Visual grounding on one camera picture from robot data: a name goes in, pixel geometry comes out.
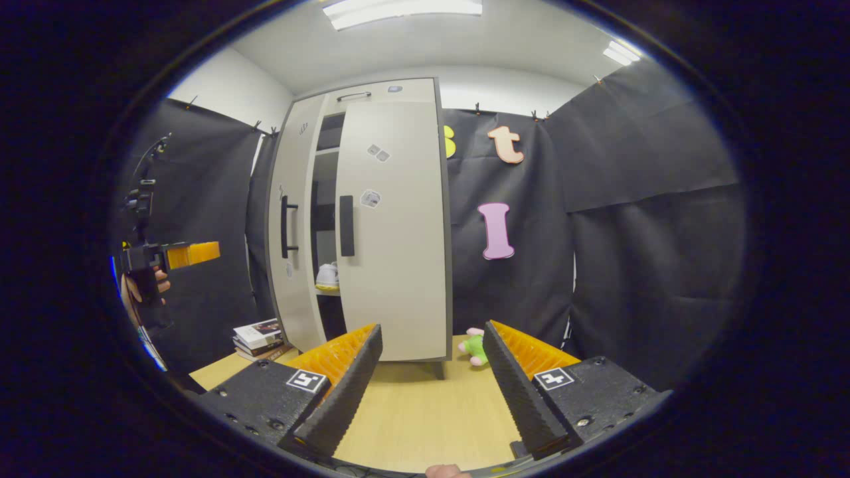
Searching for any dark book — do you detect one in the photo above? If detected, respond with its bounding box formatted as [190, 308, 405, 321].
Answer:
[232, 339, 286, 358]

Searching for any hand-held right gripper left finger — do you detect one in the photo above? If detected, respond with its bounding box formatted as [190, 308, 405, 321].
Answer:
[199, 323, 384, 459]

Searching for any large ceiling light panel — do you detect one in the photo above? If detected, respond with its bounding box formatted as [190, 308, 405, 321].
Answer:
[322, 0, 483, 32]

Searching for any white cabinet door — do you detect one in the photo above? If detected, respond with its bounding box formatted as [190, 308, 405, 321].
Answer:
[334, 98, 452, 362]
[269, 93, 329, 354]

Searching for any black backdrop cloth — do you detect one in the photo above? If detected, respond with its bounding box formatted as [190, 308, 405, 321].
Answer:
[116, 100, 280, 372]
[438, 60, 748, 392]

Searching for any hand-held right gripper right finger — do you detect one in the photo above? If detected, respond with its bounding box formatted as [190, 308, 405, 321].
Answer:
[483, 320, 673, 460]

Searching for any green and pink plush toy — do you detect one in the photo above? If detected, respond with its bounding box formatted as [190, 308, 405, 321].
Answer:
[458, 327, 490, 367]

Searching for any white shoe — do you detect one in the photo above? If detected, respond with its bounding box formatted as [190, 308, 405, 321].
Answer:
[315, 261, 341, 293]

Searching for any small ceiling light panel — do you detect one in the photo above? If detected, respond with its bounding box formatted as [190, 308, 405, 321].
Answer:
[603, 40, 643, 67]

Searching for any white cabinet drawer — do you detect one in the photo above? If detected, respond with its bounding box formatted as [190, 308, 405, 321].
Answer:
[324, 78, 439, 107]

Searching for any black cable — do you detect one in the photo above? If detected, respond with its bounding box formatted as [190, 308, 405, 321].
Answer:
[129, 131, 173, 193]

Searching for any white shoe cabinet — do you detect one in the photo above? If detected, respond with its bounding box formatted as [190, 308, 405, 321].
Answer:
[264, 77, 454, 380]

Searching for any white cover book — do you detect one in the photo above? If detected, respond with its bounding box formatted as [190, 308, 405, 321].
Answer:
[232, 318, 284, 349]

